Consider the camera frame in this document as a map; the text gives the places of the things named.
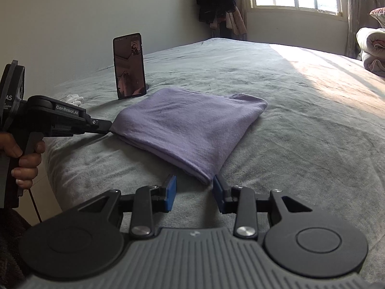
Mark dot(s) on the bed with grey sheet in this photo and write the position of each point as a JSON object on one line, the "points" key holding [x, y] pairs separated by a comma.
{"points": [[285, 126]]}

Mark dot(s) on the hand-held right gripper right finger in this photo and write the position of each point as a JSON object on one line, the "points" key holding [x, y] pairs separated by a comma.
{"points": [[218, 192]]}

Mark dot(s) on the black smartphone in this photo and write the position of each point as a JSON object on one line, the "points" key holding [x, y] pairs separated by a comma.
{"points": [[129, 66]]}

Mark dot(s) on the person's dark clothing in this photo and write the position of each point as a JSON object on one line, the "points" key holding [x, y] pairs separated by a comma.
{"points": [[12, 246]]}

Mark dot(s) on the person's left hand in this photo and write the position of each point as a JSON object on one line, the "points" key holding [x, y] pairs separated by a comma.
{"points": [[28, 164]]}

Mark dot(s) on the small white object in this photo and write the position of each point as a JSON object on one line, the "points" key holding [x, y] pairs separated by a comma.
{"points": [[73, 100]]}

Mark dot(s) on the patterned curtain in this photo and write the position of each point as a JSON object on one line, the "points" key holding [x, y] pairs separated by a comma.
{"points": [[364, 12]]}

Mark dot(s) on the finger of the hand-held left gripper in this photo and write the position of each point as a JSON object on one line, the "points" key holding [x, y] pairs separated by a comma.
{"points": [[100, 125]]}

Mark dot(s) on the purple shirt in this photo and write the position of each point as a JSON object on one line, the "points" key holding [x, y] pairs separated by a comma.
{"points": [[186, 126]]}

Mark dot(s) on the mauve pillow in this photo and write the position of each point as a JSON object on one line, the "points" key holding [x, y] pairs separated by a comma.
{"points": [[379, 16]]}

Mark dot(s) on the folded grey quilt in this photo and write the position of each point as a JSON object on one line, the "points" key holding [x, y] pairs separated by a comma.
{"points": [[373, 54]]}

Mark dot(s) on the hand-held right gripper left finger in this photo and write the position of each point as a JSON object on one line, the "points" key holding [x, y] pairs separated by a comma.
{"points": [[172, 192]]}

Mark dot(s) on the black phone stand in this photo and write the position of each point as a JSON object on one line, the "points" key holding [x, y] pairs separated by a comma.
{"points": [[147, 89]]}

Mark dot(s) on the pink hanging garment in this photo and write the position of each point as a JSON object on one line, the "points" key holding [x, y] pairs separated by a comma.
{"points": [[237, 22]]}

